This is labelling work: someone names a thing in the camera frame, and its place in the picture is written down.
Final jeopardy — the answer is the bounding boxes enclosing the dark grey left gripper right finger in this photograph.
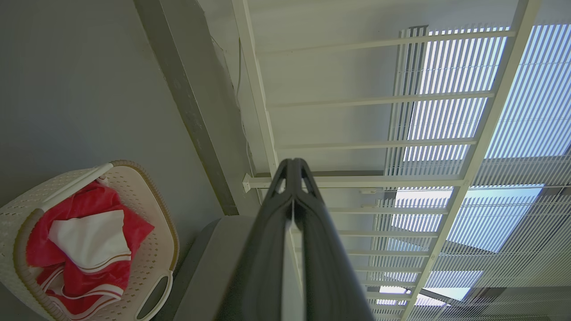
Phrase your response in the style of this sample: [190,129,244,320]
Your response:
[292,158,376,321]

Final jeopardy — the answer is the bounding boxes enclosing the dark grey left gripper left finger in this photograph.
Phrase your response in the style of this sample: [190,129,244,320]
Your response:
[213,158,295,321]

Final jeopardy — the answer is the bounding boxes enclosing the cream perforated plastic laundry basket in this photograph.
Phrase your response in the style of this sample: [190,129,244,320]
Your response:
[0,160,180,321]

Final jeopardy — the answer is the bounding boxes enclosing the grey fabric sofa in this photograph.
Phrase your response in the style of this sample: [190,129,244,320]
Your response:
[152,216,305,321]

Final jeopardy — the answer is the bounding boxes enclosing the white metal railing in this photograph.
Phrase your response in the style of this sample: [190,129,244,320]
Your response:
[231,0,542,321]

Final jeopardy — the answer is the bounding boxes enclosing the red and white jersey garment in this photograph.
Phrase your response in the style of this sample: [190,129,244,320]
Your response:
[25,181,156,319]

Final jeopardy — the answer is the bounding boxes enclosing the white slatted window blinds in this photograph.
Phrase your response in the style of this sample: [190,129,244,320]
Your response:
[369,25,571,321]

